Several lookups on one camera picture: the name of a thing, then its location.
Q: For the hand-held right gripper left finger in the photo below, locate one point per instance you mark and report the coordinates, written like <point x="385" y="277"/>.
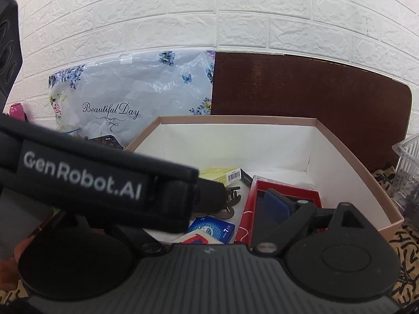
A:
<point x="134" y="240"/>

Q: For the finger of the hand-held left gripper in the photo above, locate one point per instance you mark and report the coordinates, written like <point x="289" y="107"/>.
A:
<point x="211" y="196"/>

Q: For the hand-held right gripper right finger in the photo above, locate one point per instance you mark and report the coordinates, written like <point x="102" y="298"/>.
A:
<point x="277" y="204"/>

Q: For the red box base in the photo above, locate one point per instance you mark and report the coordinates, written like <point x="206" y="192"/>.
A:
<point x="284" y="189"/>

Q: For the dark brown clip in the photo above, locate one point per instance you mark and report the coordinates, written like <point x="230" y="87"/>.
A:
<point x="233" y="201"/>

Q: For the yellow white medicine box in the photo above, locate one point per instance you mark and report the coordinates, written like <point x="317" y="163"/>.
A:
<point x="219" y="174"/>

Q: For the blue card box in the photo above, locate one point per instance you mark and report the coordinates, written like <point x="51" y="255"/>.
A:
<point x="212" y="229"/>

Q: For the black box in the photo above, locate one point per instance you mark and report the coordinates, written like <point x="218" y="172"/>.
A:
<point x="247" y="176"/>

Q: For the red box lid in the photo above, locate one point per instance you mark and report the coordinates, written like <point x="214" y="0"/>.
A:
<point x="243" y="230"/>

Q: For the white tissue pack red print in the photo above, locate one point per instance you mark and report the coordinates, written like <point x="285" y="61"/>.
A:
<point x="199" y="239"/>

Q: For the brown cardboard storage box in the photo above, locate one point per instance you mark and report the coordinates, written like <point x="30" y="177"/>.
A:
<point x="248" y="144"/>

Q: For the letter-print covered desktop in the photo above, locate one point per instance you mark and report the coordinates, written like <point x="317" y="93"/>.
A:
<point x="407" y="252"/>

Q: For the brown patterned pouch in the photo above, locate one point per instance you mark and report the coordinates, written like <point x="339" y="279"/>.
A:
<point x="108" y="141"/>

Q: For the pink thermos bottle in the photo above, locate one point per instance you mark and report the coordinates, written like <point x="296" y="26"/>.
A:
<point x="17" y="110"/>

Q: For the floral plastic bag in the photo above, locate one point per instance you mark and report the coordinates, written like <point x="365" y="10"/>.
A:
<point x="131" y="88"/>

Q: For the dark brown board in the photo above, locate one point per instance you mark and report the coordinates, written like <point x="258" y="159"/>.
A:
<point x="311" y="111"/>

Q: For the clear plastic container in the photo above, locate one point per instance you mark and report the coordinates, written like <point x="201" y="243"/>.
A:
<point x="406" y="170"/>

